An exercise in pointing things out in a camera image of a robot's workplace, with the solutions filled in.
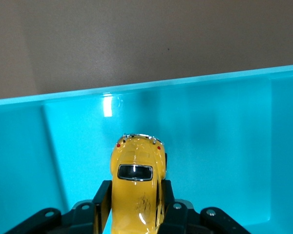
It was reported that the turquoise plastic bin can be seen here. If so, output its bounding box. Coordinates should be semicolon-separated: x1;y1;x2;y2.
0;63;293;234

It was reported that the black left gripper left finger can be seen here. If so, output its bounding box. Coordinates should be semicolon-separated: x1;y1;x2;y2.
4;179;113;234

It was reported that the brown table cover sheet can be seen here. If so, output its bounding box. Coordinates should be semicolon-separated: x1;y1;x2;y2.
0;0;293;101

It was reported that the yellow beetle toy car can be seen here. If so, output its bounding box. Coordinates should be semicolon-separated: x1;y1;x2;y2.
109;133;168;234

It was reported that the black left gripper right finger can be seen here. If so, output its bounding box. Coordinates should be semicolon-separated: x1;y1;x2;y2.
158;179;251;234

